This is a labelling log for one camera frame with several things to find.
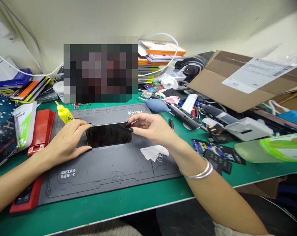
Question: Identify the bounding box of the red plastic phone mould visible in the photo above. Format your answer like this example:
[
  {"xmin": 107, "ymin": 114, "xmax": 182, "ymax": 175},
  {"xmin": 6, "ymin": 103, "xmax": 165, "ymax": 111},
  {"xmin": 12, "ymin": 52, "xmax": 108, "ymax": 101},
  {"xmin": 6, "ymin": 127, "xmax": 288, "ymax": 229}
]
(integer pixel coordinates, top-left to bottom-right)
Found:
[{"xmin": 27, "ymin": 108, "xmax": 56, "ymax": 157}]

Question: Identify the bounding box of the stack of flat packets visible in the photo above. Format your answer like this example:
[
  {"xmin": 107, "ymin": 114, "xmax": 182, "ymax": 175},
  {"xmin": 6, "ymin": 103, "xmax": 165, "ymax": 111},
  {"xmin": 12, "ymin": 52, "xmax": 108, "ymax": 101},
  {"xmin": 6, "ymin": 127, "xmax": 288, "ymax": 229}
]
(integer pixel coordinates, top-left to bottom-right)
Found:
[{"xmin": 9, "ymin": 76, "xmax": 54, "ymax": 103}]

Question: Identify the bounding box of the blue-grey air blower bulb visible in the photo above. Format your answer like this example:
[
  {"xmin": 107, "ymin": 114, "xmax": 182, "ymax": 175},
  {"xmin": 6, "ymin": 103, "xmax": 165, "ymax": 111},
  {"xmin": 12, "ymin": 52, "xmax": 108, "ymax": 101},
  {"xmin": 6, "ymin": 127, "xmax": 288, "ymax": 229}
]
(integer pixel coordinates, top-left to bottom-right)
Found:
[{"xmin": 144, "ymin": 98, "xmax": 173, "ymax": 114}]

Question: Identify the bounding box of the green label plastic bottle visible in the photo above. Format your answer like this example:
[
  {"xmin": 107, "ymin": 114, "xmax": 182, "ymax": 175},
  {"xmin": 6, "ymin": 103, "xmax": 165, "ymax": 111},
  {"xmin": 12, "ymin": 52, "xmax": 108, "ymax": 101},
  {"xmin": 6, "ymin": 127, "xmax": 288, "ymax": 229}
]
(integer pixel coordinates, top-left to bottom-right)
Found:
[{"xmin": 234, "ymin": 132, "xmax": 297, "ymax": 164}]

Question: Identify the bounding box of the white round jar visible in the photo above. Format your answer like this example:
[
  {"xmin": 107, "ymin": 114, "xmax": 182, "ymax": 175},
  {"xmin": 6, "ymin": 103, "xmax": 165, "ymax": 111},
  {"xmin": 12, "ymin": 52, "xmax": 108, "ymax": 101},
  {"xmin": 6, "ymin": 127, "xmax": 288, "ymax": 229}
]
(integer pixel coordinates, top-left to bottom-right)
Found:
[{"xmin": 53, "ymin": 81, "xmax": 65, "ymax": 104}]

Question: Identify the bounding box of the white green packet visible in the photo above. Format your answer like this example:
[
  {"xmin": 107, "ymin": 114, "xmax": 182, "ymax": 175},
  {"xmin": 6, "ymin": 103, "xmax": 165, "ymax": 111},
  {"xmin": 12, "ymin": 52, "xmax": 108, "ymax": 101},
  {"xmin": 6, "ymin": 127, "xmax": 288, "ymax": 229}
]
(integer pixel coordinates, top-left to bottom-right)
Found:
[{"xmin": 12, "ymin": 100, "xmax": 38, "ymax": 150}]

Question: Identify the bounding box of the pile of black packets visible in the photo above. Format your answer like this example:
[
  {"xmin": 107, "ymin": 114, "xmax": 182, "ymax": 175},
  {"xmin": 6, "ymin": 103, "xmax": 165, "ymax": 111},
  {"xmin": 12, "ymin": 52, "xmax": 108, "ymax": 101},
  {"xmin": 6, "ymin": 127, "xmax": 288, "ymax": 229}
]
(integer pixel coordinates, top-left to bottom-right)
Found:
[{"xmin": 191, "ymin": 138, "xmax": 246, "ymax": 175}]

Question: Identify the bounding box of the grey black handheld tool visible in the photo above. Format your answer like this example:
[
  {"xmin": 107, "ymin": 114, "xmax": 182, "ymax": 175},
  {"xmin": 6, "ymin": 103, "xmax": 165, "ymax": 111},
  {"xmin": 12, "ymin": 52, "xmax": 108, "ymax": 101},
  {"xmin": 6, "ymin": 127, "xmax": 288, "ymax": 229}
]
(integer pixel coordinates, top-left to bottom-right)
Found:
[{"xmin": 202, "ymin": 104, "xmax": 238, "ymax": 126}]

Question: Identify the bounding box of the blue dotted board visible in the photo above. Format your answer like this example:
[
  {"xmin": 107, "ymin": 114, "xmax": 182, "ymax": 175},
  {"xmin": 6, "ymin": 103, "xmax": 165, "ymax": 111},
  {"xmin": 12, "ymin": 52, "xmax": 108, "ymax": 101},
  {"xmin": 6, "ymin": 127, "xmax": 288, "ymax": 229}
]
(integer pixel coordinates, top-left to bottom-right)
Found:
[{"xmin": 0, "ymin": 90, "xmax": 18, "ymax": 168}]

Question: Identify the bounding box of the blue bag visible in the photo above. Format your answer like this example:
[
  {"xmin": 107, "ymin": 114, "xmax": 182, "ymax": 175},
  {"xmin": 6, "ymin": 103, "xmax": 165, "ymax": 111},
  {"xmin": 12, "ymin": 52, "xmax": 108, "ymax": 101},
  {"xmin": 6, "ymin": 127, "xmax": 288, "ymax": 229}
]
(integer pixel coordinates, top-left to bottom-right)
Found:
[{"xmin": 268, "ymin": 100, "xmax": 297, "ymax": 129}]

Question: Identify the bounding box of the brown cardboard box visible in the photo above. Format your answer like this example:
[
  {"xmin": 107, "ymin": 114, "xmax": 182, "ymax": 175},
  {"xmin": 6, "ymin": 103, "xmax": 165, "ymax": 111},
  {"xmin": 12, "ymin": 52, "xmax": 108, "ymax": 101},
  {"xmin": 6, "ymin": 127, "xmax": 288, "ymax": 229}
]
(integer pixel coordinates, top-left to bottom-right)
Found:
[{"xmin": 187, "ymin": 50, "xmax": 297, "ymax": 114}]

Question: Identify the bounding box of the pink paper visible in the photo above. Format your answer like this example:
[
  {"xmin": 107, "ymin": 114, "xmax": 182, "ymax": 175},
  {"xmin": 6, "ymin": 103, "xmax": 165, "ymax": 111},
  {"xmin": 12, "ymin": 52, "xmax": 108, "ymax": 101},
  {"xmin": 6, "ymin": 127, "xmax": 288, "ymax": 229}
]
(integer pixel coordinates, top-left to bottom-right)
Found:
[{"xmin": 162, "ymin": 95, "xmax": 181, "ymax": 106}]

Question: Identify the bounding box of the stack of orange white boxes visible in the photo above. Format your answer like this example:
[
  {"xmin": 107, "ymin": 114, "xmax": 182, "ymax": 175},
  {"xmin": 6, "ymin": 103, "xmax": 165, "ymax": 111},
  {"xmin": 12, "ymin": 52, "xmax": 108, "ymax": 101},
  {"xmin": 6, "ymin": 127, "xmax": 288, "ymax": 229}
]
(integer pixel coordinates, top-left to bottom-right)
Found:
[{"xmin": 138, "ymin": 39, "xmax": 188, "ymax": 85}]

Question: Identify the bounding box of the blue box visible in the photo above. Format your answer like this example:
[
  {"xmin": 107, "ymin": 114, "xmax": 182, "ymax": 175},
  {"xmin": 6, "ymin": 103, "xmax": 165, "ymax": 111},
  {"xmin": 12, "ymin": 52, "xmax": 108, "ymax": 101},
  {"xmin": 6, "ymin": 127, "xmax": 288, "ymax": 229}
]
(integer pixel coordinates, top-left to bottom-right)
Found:
[{"xmin": 0, "ymin": 68, "xmax": 33, "ymax": 89}]

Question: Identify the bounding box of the colourful square tile card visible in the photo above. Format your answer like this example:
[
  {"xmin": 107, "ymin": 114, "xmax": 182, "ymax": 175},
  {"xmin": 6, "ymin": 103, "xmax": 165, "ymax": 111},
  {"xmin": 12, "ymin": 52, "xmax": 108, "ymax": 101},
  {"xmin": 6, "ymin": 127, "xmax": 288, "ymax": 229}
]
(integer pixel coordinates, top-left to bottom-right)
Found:
[{"xmin": 143, "ymin": 82, "xmax": 165, "ymax": 93}]

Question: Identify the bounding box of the black smartphone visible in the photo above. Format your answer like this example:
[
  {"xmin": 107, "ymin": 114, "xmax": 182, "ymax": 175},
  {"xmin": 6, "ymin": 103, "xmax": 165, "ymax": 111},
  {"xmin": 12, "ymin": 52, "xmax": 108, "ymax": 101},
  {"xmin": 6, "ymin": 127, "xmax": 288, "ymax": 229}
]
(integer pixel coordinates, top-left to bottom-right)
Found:
[{"xmin": 85, "ymin": 122, "xmax": 132, "ymax": 149}]

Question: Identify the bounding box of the clear bag with white label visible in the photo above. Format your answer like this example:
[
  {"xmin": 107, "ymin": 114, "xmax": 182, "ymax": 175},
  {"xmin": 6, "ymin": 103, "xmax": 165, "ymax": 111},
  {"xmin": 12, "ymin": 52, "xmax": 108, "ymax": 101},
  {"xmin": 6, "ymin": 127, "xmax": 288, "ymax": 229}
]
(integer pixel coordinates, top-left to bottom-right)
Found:
[{"xmin": 221, "ymin": 44, "xmax": 297, "ymax": 94}]

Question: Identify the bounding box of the person's left hand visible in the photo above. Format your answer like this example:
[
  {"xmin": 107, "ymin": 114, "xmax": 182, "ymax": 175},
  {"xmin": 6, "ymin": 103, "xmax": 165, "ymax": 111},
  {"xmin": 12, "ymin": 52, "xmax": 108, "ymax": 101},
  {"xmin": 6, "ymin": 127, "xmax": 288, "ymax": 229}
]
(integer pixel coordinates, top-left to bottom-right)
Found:
[{"xmin": 46, "ymin": 118, "xmax": 93, "ymax": 165}]

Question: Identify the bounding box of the white cable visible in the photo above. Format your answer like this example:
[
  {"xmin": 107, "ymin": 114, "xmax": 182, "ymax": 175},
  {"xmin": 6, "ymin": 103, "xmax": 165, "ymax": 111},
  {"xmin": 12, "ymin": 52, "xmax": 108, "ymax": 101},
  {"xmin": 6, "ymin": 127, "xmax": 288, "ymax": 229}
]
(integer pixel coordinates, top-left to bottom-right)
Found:
[{"xmin": 138, "ymin": 32, "xmax": 180, "ymax": 77}]

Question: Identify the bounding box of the white wipe cloth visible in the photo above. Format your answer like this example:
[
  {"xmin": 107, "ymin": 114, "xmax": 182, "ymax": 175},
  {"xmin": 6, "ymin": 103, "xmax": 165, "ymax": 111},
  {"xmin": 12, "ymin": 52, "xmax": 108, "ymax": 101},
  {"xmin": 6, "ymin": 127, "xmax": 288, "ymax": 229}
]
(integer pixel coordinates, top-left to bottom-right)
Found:
[{"xmin": 140, "ymin": 145, "xmax": 169, "ymax": 163}]

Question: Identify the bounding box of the yellow squeeze bottle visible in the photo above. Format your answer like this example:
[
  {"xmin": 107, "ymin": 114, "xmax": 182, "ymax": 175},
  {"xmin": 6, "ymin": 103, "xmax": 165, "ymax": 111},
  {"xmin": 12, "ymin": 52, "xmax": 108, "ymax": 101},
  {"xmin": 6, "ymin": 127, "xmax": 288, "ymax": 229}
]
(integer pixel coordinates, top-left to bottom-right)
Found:
[{"xmin": 54, "ymin": 100, "xmax": 74, "ymax": 124}]

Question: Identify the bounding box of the white grey plastic holder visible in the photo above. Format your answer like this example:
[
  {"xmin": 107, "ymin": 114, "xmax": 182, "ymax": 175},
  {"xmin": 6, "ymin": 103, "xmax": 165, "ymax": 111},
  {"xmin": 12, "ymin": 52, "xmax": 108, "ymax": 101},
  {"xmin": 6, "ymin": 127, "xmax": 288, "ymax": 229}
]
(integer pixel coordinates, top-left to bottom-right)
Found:
[{"xmin": 225, "ymin": 117, "xmax": 274, "ymax": 142}]

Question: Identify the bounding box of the red tray with black phone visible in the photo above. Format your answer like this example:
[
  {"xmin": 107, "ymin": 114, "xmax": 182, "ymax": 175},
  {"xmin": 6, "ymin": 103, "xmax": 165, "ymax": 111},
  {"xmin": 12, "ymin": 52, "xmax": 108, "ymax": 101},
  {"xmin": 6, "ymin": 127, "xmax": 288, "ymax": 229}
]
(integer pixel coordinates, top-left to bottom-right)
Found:
[{"xmin": 9, "ymin": 172, "xmax": 44, "ymax": 214}]

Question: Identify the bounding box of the black electric screwdriver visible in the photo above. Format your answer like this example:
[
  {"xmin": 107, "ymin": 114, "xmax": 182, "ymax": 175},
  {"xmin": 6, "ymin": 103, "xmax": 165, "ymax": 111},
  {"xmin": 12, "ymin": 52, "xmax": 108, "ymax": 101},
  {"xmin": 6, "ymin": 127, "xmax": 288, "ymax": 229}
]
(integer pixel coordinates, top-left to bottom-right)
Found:
[{"xmin": 169, "ymin": 103, "xmax": 203, "ymax": 130}]

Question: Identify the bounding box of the person's right hand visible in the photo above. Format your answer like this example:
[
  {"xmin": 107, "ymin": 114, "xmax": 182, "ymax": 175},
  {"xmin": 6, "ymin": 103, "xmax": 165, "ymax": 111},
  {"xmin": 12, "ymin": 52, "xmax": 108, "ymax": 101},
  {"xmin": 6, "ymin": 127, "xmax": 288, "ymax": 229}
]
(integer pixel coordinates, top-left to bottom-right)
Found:
[{"xmin": 124, "ymin": 113, "xmax": 186, "ymax": 155}]

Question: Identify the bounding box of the crumpled white paper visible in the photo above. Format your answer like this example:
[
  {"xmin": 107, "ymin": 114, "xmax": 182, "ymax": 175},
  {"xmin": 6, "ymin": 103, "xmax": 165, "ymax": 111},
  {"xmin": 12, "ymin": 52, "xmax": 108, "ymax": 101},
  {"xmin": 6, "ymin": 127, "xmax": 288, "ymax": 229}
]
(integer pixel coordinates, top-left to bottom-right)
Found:
[{"xmin": 160, "ymin": 73, "xmax": 180, "ymax": 90}]

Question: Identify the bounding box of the white tube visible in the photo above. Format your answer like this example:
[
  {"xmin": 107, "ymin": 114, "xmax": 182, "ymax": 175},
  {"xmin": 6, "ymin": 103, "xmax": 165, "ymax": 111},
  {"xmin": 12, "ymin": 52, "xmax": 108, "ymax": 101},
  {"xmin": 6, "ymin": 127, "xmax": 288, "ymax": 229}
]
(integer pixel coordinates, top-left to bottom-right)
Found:
[{"xmin": 181, "ymin": 93, "xmax": 198, "ymax": 114}]

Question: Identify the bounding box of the grey work mat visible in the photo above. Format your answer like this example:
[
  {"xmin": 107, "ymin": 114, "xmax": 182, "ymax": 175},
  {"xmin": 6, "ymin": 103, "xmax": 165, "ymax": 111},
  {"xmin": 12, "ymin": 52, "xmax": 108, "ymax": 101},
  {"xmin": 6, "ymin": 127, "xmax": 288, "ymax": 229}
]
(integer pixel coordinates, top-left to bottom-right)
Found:
[{"xmin": 37, "ymin": 103, "xmax": 184, "ymax": 206}]

